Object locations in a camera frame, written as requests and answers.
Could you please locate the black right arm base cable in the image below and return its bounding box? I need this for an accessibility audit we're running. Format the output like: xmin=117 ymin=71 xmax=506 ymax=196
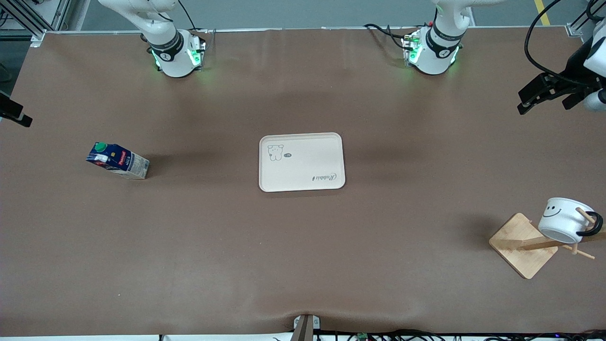
xmin=178 ymin=0 xmax=216 ymax=48

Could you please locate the black arm base cable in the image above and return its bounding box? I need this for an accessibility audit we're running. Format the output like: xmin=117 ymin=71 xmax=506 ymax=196
xmin=364 ymin=23 xmax=417 ymax=50
xmin=178 ymin=0 xmax=216 ymax=48

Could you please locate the cream rectangular tray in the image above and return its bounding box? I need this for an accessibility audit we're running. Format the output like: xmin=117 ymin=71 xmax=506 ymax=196
xmin=258 ymin=132 xmax=346 ymax=193

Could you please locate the wooden mug tree stand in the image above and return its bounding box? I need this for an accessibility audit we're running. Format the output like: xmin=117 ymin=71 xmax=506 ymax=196
xmin=489 ymin=207 xmax=606 ymax=279

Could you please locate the black left arm base cable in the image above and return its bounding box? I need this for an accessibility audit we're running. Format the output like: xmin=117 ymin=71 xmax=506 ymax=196
xmin=364 ymin=23 xmax=417 ymax=50

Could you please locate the aluminium frame profile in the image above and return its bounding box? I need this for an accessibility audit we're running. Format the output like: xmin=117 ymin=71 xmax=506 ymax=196
xmin=0 ymin=0 xmax=71 ymax=47
xmin=566 ymin=0 xmax=606 ymax=37

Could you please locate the white smiley cup black handle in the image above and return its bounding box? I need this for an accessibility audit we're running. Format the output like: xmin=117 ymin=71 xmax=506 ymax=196
xmin=538 ymin=197 xmax=604 ymax=244

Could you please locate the blue Pascal milk carton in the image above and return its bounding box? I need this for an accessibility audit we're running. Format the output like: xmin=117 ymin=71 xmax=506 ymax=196
xmin=86 ymin=142 xmax=150 ymax=180

